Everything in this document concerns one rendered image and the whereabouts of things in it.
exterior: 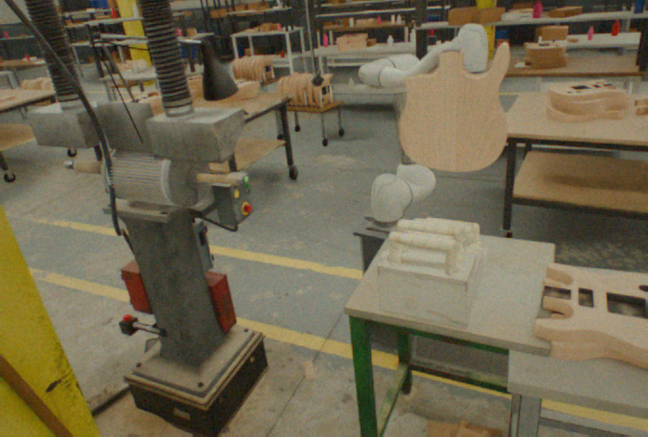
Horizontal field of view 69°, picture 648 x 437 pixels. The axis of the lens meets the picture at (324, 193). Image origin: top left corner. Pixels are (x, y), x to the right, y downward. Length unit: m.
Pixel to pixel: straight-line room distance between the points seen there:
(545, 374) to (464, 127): 0.76
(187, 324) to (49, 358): 1.19
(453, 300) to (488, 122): 0.56
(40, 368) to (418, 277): 0.97
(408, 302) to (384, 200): 0.94
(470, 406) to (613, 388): 1.17
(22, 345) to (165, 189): 0.90
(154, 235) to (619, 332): 1.67
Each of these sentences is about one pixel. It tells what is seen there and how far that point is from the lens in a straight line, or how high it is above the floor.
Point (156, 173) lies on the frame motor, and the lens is 1.93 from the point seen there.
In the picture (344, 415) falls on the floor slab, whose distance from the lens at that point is 2.52.
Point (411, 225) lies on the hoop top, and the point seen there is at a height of 1.20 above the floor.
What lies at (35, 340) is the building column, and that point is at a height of 1.30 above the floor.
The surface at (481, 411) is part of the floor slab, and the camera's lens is 2.55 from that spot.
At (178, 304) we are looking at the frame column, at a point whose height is 0.66.
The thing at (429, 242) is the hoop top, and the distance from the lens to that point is 1.39.
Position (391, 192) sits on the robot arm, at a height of 0.92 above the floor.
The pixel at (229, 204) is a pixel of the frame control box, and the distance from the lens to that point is 2.17.
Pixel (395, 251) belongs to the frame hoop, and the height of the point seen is 1.16.
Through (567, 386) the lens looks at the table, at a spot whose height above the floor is 0.90.
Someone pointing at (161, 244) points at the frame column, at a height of 0.97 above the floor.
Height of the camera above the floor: 1.92
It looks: 25 degrees down
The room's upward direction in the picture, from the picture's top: 6 degrees counter-clockwise
